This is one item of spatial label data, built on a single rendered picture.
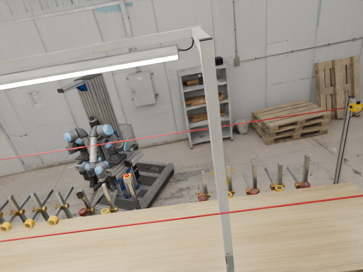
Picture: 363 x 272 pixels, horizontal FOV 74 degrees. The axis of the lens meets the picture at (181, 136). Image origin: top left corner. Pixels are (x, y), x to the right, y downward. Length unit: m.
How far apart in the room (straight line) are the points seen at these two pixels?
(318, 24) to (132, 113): 4.01
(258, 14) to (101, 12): 2.78
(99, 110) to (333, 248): 2.67
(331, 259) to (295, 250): 0.22
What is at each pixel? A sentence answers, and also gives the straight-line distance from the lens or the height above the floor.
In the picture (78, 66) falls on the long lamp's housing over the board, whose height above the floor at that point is 2.36.
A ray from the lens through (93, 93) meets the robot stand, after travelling 3.06.
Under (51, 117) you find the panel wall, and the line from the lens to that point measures 5.43.
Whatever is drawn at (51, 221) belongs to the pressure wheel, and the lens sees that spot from 2.79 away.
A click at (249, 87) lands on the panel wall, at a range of 5.27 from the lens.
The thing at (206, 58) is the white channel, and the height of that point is 2.40.
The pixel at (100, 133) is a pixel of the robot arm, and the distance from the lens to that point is 2.69.
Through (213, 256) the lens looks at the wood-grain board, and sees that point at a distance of 2.04.
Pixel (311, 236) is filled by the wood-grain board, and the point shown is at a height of 0.90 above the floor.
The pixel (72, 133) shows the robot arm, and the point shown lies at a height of 1.54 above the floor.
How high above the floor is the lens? 2.57
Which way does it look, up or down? 28 degrees down
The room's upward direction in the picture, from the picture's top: 10 degrees counter-clockwise
